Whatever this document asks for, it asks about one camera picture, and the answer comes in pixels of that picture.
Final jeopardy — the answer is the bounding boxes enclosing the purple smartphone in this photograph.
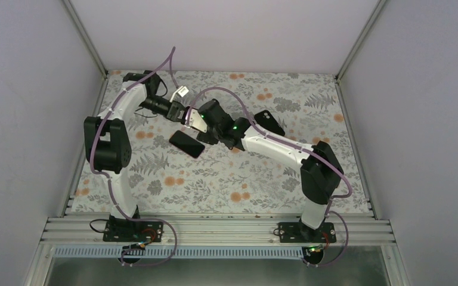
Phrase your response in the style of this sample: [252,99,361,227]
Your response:
[169,130,205,158]

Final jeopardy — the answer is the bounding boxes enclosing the black phone case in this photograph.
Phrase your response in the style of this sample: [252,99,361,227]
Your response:
[254,110,285,136]

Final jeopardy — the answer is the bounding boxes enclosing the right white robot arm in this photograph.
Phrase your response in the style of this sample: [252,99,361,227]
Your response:
[185,100,344,243]

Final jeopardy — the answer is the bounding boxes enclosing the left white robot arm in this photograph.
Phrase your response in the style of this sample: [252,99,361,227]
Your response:
[83,70,189,241]

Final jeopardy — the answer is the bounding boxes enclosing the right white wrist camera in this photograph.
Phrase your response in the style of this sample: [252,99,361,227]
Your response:
[184,108,208,133]

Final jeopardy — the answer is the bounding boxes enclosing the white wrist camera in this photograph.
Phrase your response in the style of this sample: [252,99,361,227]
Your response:
[170,86,189,101]
[184,108,208,133]

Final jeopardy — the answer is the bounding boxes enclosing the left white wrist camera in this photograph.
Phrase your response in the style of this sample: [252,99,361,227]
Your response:
[170,86,189,101]

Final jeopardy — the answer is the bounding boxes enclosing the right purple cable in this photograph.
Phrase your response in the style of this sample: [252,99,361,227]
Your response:
[184,87,353,268]

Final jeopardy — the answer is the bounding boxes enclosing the purple cable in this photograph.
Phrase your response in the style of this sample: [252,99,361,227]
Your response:
[88,46,190,268]
[184,87,353,268]

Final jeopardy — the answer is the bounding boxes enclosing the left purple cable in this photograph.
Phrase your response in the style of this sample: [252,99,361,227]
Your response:
[88,46,190,268]

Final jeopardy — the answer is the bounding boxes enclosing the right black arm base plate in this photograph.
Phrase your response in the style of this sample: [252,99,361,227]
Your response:
[273,222,337,243]

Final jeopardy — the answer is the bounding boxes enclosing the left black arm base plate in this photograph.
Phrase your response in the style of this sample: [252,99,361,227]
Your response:
[103,220,163,243]

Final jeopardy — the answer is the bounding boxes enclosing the aluminium rail frame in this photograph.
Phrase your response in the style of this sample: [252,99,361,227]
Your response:
[40,212,396,246]

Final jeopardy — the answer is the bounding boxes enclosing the white slotted cable duct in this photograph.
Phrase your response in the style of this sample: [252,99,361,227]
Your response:
[53,245,304,260]

